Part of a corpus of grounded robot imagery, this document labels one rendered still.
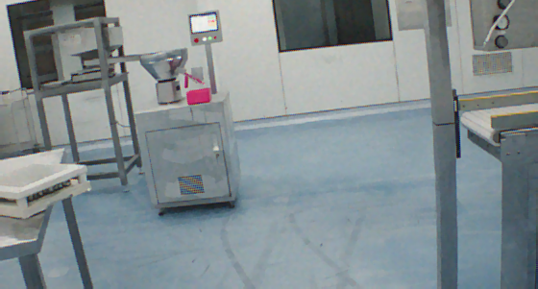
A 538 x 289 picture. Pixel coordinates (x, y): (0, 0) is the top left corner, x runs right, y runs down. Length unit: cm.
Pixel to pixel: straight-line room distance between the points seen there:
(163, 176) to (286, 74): 299
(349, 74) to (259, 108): 114
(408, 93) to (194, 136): 356
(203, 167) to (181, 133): 28
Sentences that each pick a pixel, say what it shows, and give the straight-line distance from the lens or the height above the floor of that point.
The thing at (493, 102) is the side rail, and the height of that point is 93.
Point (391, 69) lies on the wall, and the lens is 655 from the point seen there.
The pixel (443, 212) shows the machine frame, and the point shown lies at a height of 59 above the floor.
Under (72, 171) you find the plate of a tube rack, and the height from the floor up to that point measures 94.
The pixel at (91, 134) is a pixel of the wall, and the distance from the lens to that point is 692.
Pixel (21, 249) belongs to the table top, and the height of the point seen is 85.
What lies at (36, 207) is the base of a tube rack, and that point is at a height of 88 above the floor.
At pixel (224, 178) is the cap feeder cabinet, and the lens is 372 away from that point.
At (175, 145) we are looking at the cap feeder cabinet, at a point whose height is 50.
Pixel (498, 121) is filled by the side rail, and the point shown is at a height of 94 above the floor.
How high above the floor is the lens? 126
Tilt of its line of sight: 12 degrees down
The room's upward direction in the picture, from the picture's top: 7 degrees counter-clockwise
